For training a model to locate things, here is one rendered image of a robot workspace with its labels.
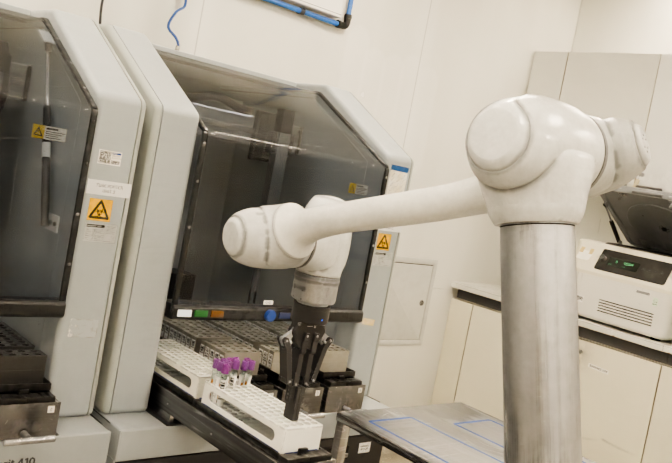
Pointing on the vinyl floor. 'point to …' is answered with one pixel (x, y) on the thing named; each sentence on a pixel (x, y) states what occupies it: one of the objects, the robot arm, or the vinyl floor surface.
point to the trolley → (427, 433)
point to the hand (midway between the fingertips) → (293, 401)
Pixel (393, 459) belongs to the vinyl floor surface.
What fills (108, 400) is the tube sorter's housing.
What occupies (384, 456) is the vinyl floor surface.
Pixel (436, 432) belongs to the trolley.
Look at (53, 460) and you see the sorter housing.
